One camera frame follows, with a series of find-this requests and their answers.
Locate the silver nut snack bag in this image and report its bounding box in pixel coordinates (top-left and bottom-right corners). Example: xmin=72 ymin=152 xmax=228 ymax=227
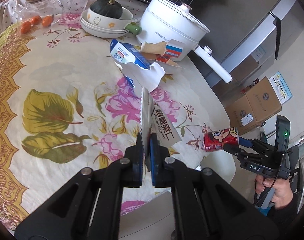
xmin=140 ymin=87 xmax=181 ymax=172

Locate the torn blue white milk carton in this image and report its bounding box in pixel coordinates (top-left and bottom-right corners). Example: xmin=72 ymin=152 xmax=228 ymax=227
xmin=110 ymin=39 xmax=166 ymax=96

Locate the torn brown cardboard box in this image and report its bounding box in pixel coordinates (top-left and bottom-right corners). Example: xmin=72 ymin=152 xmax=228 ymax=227
xmin=139 ymin=40 xmax=184 ymax=67

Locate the white trash bin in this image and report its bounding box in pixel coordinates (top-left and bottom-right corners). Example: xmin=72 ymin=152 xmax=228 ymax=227
xmin=196 ymin=150 xmax=236 ymax=184

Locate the person right hand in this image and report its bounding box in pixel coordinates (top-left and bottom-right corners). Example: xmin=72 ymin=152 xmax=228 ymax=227
xmin=255 ymin=175 xmax=293 ymax=210

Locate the lower cardboard box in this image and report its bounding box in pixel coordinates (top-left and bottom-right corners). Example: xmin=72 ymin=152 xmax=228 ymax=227
xmin=225 ymin=95 xmax=260 ymax=135

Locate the upper cardboard box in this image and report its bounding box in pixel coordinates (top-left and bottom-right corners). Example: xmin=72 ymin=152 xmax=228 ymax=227
xmin=245 ymin=77 xmax=282 ymax=123

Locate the blue white printed box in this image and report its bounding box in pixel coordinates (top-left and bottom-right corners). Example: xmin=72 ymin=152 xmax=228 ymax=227
xmin=269 ymin=72 xmax=293 ymax=105

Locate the floral tablecloth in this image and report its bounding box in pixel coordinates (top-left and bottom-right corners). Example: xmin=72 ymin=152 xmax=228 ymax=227
xmin=0 ymin=0 xmax=231 ymax=231

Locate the grey refrigerator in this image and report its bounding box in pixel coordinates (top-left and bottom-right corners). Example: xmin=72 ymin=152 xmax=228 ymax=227
xmin=184 ymin=0 xmax=297 ymax=91

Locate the white electric cooking pot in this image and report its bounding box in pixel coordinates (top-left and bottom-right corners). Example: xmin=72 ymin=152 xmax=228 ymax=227
xmin=136 ymin=0 xmax=232 ymax=83

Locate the dark green pumpkin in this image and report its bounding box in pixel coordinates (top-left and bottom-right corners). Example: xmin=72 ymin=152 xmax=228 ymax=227
xmin=90 ymin=0 xmax=123 ymax=19

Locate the orange tangerine left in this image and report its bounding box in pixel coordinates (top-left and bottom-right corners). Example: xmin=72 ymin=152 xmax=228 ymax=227
xmin=20 ymin=21 xmax=32 ymax=34

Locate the orange tangerine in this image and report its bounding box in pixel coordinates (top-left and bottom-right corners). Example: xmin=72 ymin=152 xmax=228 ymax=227
xmin=42 ymin=15 xmax=54 ymax=27
xmin=20 ymin=21 xmax=32 ymax=34
xmin=29 ymin=15 xmax=42 ymax=25

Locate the orange tangerine right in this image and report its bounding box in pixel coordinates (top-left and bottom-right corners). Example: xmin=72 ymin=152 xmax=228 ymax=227
xmin=42 ymin=15 xmax=54 ymax=27

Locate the orange tangerine middle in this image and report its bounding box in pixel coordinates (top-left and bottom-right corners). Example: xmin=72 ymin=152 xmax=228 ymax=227
xmin=29 ymin=15 xmax=42 ymax=25

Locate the glass jar with wooden lid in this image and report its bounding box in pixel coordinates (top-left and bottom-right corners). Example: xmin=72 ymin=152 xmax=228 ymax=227
xmin=17 ymin=0 xmax=64 ymax=24

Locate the cream bowl with green handle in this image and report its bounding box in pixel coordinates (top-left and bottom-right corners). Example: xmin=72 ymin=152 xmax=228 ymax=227
xmin=85 ymin=8 xmax=142 ymax=35

